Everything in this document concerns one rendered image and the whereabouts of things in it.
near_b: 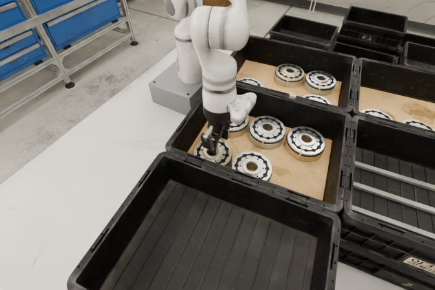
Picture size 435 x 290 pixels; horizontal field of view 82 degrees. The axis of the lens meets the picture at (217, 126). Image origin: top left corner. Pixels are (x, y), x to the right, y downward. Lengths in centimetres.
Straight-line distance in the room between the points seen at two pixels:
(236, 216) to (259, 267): 11
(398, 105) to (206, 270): 79
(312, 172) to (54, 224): 72
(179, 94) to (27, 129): 160
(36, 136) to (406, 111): 218
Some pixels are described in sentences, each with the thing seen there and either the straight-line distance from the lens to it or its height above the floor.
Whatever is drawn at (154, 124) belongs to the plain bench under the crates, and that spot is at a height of 70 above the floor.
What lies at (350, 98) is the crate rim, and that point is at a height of 93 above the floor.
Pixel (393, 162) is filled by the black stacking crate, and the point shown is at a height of 83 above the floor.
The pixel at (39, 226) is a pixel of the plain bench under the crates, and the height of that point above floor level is 70.
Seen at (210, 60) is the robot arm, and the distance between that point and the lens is 48.
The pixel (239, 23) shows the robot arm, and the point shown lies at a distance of 44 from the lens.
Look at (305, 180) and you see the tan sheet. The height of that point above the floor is 83.
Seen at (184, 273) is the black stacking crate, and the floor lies 83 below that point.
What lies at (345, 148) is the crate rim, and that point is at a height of 93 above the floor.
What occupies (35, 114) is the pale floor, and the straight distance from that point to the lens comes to 245.
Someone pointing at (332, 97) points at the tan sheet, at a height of 83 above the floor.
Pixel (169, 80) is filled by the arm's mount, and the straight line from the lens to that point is 101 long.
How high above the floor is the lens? 140
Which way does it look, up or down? 47 degrees down
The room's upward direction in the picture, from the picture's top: straight up
